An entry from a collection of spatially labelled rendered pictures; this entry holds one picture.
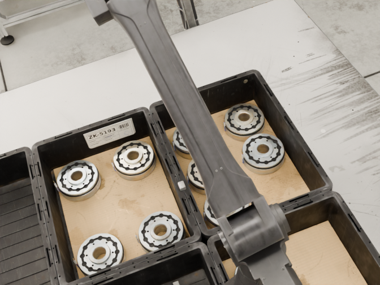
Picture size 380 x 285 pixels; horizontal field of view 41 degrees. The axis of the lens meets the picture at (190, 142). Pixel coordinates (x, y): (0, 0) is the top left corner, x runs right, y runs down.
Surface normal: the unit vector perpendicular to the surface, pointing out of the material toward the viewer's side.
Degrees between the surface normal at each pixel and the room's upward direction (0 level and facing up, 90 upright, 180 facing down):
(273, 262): 13
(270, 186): 0
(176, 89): 36
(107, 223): 0
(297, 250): 0
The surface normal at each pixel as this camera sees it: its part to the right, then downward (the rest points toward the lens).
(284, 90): -0.11, -0.61
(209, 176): -0.02, -0.04
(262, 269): -0.32, -0.61
